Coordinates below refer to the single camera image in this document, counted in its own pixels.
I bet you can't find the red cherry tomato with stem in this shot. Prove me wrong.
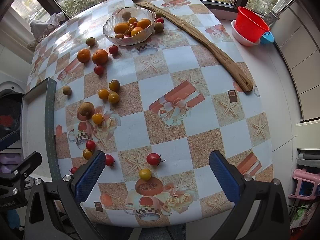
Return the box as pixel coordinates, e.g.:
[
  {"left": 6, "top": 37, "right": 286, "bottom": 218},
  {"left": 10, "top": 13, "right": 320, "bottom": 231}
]
[{"left": 146, "top": 153, "right": 165, "bottom": 166}]

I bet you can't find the clear glass fruit bowl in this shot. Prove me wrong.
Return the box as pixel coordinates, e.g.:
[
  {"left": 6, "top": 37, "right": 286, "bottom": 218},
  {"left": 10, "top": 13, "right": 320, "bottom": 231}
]
[{"left": 103, "top": 7, "right": 156, "bottom": 46}]

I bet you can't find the red cherry tomato below mandarin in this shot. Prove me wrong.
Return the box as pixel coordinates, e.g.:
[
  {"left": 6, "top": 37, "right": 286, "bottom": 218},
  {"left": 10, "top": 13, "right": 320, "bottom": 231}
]
[{"left": 94, "top": 65, "right": 104, "bottom": 75}]

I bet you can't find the large brown longan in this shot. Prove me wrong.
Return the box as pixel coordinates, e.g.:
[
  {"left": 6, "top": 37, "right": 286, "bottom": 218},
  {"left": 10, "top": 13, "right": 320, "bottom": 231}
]
[{"left": 78, "top": 102, "right": 95, "bottom": 117}]

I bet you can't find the white washing machine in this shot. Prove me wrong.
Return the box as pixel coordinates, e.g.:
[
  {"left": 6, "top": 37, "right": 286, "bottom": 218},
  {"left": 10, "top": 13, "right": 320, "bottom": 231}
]
[{"left": 1, "top": 81, "right": 24, "bottom": 139}]

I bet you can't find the small red cherry tomato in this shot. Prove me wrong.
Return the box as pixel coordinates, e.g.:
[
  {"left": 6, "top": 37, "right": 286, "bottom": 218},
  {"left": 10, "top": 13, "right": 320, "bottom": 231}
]
[{"left": 71, "top": 167, "right": 78, "bottom": 174}]

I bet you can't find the orange mandarin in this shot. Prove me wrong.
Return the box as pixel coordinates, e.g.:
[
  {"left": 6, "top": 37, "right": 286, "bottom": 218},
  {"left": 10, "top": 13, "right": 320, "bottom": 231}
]
[
  {"left": 77, "top": 48, "right": 91, "bottom": 63},
  {"left": 92, "top": 49, "right": 108, "bottom": 65}
]

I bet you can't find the orange yellow cherry tomato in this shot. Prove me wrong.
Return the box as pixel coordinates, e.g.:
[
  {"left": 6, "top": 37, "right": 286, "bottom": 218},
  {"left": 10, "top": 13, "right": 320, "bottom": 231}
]
[{"left": 98, "top": 88, "right": 109, "bottom": 100}]

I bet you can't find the checkered floral tablecloth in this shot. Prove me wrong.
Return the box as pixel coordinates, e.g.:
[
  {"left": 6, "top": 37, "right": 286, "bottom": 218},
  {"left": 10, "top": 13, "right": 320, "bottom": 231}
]
[{"left": 27, "top": 0, "right": 273, "bottom": 227}]

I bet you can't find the green brown longan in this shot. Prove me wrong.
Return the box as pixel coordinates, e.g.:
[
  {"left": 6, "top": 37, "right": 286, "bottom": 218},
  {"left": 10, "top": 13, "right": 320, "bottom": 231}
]
[{"left": 86, "top": 37, "right": 96, "bottom": 47}]

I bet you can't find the white plastic basin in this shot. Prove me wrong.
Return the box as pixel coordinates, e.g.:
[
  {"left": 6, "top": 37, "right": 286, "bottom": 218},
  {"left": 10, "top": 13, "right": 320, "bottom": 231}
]
[{"left": 231, "top": 20, "right": 260, "bottom": 47}]

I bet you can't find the orange mandarin right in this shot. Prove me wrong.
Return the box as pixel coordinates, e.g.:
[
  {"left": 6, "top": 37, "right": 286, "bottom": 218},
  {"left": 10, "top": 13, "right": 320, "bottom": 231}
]
[{"left": 92, "top": 49, "right": 108, "bottom": 65}]

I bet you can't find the orange mandarin left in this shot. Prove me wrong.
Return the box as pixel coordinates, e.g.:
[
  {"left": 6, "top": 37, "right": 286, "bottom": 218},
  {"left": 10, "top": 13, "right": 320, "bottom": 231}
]
[{"left": 77, "top": 48, "right": 91, "bottom": 63}]

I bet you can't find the pink plastic stool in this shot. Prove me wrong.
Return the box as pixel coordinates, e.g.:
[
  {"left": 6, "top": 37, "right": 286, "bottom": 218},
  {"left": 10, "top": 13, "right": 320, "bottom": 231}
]
[{"left": 289, "top": 168, "right": 319, "bottom": 200}]

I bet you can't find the longan behind bowl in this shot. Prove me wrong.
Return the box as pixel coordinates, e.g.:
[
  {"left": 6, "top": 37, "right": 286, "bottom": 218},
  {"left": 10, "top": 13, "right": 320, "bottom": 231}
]
[{"left": 154, "top": 22, "right": 164, "bottom": 33}]

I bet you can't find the yellow cherry tomato on rose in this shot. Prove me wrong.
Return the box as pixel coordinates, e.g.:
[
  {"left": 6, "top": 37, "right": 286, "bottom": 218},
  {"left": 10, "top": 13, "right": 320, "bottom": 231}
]
[{"left": 92, "top": 113, "right": 103, "bottom": 125}]

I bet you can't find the yellow cherry tomato front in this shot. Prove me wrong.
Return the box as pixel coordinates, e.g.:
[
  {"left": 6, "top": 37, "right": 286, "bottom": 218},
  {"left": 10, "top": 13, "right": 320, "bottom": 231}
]
[{"left": 139, "top": 168, "right": 152, "bottom": 181}]

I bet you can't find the long wooden back scratcher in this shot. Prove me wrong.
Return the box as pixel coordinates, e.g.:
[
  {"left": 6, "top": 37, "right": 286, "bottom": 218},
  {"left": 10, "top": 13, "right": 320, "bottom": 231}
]
[{"left": 132, "top": 0, "right": 253, "bottom": 93}]

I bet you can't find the dark olive cherry tomato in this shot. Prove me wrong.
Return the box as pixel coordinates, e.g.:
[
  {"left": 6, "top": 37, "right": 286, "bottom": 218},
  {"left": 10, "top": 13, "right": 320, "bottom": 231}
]
[{"left": 108, "top": 80, "right": 120, "bottom": 92}]

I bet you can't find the small brown longan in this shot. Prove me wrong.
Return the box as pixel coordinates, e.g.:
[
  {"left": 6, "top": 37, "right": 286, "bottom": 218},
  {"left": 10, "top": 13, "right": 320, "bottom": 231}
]
[{"left": 62, "top": 86, "right": 72, "bottom": 96}]

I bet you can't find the white shallow tray box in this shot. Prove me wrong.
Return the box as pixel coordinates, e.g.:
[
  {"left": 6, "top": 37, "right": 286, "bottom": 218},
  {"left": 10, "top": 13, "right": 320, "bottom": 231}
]
[{"left": 20, "top": 78, "right": 61, "bottom": 181}]

